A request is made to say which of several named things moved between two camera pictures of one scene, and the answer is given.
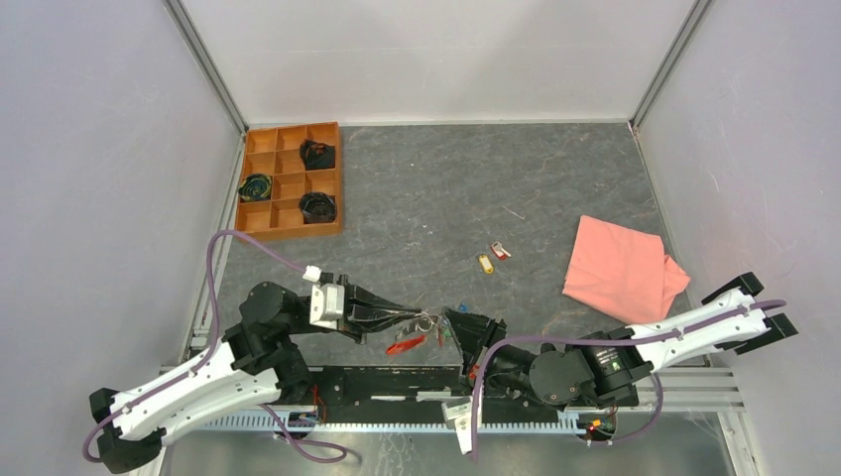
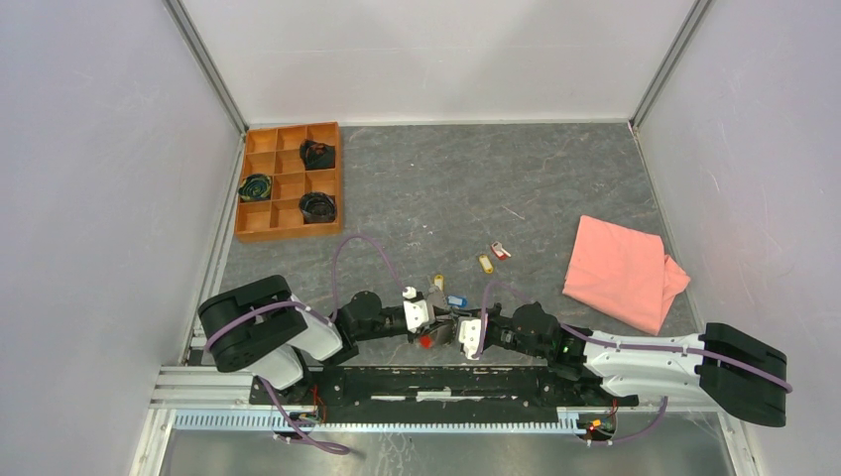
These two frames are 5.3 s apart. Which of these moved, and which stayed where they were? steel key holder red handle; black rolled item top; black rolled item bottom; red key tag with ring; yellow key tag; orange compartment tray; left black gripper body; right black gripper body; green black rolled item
Moved: left black gripper body; right black gripper body; steel key holder red handle
Stayed: black rolled item top; black rolled item bottom; green black rolled item; yellow key tag; red key tag with ring; orange compartment tray
